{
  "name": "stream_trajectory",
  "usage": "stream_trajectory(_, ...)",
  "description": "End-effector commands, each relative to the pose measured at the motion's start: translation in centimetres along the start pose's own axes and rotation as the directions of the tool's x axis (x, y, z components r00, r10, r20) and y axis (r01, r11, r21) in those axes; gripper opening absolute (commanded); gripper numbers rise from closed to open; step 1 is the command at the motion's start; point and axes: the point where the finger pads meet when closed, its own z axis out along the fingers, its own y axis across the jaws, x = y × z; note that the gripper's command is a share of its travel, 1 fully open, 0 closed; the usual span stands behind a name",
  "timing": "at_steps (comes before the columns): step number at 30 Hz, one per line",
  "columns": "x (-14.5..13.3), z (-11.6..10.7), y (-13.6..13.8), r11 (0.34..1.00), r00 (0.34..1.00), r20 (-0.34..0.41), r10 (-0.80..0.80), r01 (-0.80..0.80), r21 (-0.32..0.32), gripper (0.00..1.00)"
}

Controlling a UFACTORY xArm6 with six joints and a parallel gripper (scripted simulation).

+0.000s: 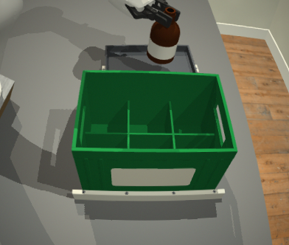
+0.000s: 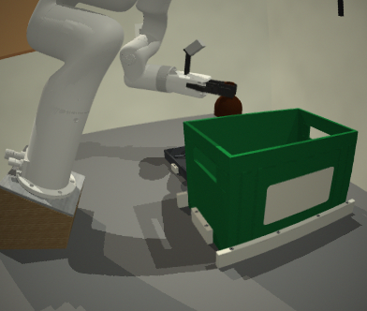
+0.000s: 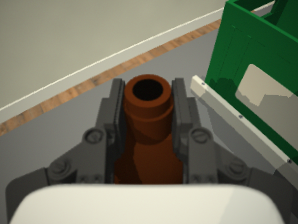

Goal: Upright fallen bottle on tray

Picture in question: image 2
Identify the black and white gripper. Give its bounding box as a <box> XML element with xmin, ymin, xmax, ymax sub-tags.
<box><xmin>166</xmin><ymin>67</ymin><xmax>237</xmax><ymax>98</ymax></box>

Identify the green divided crate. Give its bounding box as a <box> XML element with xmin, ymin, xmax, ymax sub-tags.
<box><xmin>183</xmin><ymin>108</ymin><xmax>358</xmax><ymax>251</ymax></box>

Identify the brown glass bottle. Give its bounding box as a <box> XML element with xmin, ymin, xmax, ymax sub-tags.
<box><xmin>214</xmin><ymin>81</ymin><xmax>242</xmax><ymax>117</ymax></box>

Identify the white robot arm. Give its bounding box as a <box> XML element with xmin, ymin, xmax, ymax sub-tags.
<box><xmin>5</xmin><ymin>0</ymin><xmax>171</xmax><ymax>200</ymax></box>

